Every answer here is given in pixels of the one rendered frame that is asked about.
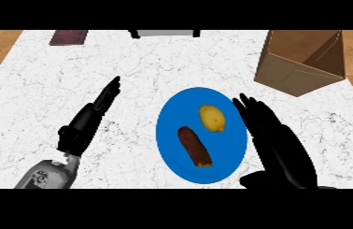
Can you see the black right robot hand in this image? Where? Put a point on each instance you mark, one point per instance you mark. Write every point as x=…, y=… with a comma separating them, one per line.
x=279, y=145

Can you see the yellow lemon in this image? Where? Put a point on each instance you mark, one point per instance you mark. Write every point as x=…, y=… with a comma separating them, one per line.
x=211, y=118

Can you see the dark maroon flat block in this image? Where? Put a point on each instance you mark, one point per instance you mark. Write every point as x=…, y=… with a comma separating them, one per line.
x=68, y=37

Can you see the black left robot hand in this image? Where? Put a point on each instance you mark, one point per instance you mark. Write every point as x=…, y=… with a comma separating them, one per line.
x=84, y=120

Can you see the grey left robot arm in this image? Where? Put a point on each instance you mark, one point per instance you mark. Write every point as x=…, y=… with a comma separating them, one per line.
x=47, y=174

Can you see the blue oval plate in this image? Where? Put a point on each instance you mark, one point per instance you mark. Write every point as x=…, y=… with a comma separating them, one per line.
x=203, y=135

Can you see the dark brown sausage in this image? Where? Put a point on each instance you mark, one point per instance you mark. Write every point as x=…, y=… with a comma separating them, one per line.
x=195, y=146

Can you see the grey appliance with black legs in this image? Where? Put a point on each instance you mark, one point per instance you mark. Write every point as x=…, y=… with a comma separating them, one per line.
x=164, y=33

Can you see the brown cardboard box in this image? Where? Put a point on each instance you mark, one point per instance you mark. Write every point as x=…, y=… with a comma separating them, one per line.
x=300, y=62

